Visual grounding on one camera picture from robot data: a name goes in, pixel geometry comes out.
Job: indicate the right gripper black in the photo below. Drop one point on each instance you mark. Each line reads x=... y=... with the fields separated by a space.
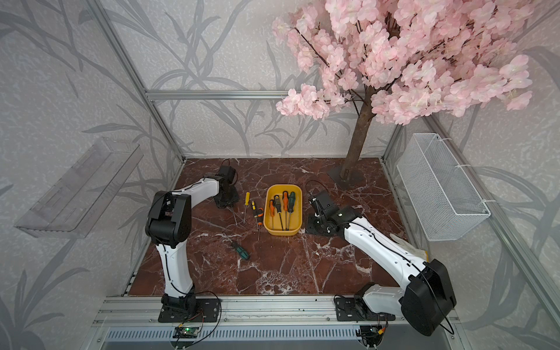
x=308 y=224

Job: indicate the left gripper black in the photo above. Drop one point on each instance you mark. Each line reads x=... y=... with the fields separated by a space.
x=235 y=198

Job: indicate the green black screwdriver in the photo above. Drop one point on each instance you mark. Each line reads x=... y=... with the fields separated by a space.
x=241 y=252
x=290 y=208

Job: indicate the large orange black screwdriver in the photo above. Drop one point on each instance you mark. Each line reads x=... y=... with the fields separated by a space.
x=285 y=199

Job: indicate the black yellow dotted screwdriver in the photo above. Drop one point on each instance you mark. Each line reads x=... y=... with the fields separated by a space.
x=277 y=205

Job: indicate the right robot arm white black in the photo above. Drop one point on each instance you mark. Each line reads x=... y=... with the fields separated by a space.
x=424 y=295

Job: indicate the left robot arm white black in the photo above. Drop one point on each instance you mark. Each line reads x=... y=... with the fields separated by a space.
x=169 y=224

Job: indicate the black yellow small screwdriver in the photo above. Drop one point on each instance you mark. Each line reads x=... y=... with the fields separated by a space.
x=254 y=208

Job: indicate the yellow plastic storage box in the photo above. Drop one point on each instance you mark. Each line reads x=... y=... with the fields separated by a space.
x=283 y=212

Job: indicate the small orange black screwdriver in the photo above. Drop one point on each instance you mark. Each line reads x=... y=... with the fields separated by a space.
x=260 y=219

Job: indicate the white work glove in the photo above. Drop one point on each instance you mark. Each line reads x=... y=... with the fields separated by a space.
x=420 y=253

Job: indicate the left green circuit board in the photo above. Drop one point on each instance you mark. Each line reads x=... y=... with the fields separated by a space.
x=185 y=332

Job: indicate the pink artificial blossom tree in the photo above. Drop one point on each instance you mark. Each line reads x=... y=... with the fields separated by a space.
x=396 y=61

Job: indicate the yellow handle screwdriver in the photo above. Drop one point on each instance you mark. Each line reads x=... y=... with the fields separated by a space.
x=246 y=204

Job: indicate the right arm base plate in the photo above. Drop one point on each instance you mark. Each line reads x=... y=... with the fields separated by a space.
x=354 y=309

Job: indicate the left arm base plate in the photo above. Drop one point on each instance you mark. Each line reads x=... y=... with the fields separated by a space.
x=203 y=310

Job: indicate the white wire mesh basket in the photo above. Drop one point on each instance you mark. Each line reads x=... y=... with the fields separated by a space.
x=444 y=198

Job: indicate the clear acrylic wall shelf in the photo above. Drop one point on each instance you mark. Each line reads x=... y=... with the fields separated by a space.
x=71 y=208

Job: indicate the aluminium front rail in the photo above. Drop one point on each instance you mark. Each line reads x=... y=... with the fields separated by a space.
x=236 y=310

